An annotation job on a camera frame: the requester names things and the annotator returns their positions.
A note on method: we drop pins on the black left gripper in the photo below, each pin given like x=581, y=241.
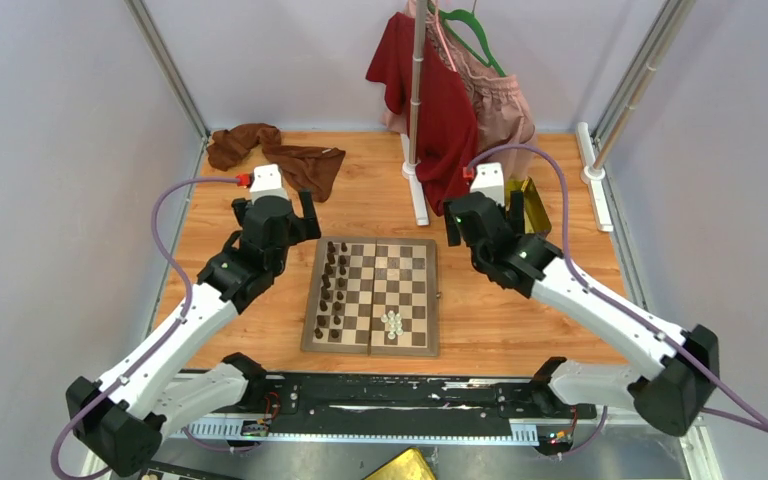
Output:
x=306, y=228

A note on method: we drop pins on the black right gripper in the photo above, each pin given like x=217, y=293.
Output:
x=507, y=220

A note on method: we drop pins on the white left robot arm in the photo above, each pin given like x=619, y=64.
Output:
x=125, y=415

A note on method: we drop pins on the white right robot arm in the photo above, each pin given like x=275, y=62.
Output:
x=672, y=372

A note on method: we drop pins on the wooden chess board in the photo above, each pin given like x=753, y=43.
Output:
x=383, y=274

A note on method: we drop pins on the yellow transparent tray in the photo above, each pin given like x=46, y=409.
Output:
x=536, y=218

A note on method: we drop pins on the brown crumpled cloth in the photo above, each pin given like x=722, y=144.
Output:
x=309, y=168

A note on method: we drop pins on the white clothes rack stand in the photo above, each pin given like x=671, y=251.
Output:
x=409, y=141

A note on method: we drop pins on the red hanging shirt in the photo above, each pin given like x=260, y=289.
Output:
x=447, y=126

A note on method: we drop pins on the pink hanging garment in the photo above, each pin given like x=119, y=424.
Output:
x=501, y=110

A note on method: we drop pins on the white corner rack foot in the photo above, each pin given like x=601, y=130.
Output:
x=593, y=178

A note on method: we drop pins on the green clothes hanger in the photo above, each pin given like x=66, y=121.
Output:
x=466, y=17

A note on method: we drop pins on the yellow object at bottom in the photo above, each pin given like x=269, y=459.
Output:
x=407, y=465

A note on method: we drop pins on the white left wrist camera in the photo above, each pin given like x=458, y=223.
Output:
x=267, y=181

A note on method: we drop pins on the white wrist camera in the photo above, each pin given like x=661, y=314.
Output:
x=267, y=181
x=489, y=180

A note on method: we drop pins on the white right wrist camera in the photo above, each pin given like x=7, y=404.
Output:
x=489, y=180

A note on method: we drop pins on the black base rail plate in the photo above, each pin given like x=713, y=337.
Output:
x=378, y=408

